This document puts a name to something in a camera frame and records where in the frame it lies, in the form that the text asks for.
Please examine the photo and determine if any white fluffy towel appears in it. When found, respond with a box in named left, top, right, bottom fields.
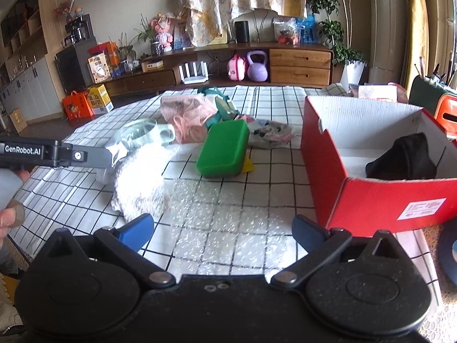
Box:
left=111, top=143, right=177, bottom=222

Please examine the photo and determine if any bubble wrap sheet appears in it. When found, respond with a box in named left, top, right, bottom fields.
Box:
left=139, top=179, right=309, bottom=277

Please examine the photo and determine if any black soft cloth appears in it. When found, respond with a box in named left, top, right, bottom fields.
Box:
left=365, top=132, right=437, bottom=180

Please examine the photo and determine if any Christmas Santa cloth bag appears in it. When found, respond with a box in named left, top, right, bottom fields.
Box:
left=198, top=87, right=255, bottom=130

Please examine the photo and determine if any person left hand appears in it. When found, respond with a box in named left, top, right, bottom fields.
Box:
left=1, top=169, right=30, bottom=246

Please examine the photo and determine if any orange gift box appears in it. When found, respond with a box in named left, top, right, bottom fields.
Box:
left=61, top=91, right=94, bottom=120

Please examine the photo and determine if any yellow carton box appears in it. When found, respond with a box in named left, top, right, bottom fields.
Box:
left=87, top=84, right=114, bottom=115

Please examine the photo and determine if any mint green mug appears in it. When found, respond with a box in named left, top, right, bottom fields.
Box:
left=115, top=119, right=176, bottom=149

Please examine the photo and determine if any black mini fridge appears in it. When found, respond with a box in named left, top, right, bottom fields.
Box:
left=55, top=38, right=97, bottom=95

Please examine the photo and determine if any checkered white tablecloth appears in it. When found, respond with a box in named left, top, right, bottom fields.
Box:
left=8, top=84, right=457, bottom=343

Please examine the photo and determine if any red cardboard box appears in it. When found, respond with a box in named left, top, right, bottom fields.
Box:
left=300, top=95, right=456, bottom=236

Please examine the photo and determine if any printed small fabric pouch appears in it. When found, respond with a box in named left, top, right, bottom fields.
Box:
left=247, top=119, right=295, bottom=149

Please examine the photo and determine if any green sponge block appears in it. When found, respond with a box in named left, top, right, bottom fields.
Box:
left=196, top=119, right=249, bottom=179

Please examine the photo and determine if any pink mesh fabric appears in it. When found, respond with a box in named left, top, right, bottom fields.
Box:
left=160, top=94, right=217, bottom=144

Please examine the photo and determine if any coffee machine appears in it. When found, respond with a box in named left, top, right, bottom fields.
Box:
left=64, top=14, right=95, bottom=46

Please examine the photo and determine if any dark blue whale toy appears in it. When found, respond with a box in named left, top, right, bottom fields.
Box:
left=438, top=222, right=456, bottom=285

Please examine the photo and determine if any white wifi router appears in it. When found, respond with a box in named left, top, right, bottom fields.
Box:
left=177, top=61, right=209, bottom=85

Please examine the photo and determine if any pink plush doll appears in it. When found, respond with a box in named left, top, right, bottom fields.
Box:
left=149, top=13, right=173, bottom=53

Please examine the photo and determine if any white plant pot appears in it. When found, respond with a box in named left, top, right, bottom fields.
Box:
left=340, top=60, right=366, bottom=91

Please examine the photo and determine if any purple kettlebell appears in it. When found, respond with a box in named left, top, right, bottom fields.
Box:
left=246, top=50, right=268, bottom=82

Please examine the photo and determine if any wooden TV cabinet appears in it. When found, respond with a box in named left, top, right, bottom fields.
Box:
left=105, top=42, right=333, bottom=97

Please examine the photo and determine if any orange plastic stool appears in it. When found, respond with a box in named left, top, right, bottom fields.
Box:
left=434, top=93, right=457, bottom=140

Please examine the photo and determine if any pink toy case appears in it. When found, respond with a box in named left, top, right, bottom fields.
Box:
left=227, top=54, right=246, bottom=81

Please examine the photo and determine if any snack bag on cabinet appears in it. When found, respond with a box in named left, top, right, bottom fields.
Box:
left=272, top=17, right=299, bottom=45

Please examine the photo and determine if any blue plastic bag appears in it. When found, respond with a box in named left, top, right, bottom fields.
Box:
left=295, top=13, right=318, bottom=43

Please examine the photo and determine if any black cylinder speaker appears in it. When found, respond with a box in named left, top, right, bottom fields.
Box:
left=234, top=21, right=250, bottom=43

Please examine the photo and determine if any yellow curtain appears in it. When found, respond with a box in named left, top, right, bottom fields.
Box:
left=401, top=0, right=429, bottom=93

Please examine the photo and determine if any tall green potted plant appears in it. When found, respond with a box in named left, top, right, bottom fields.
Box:
left=308, top=0, right=366, bottom=65

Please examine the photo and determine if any wooden wall shelf unit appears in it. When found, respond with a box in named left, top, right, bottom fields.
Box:
left=1, top=0, right=65, bottom=123

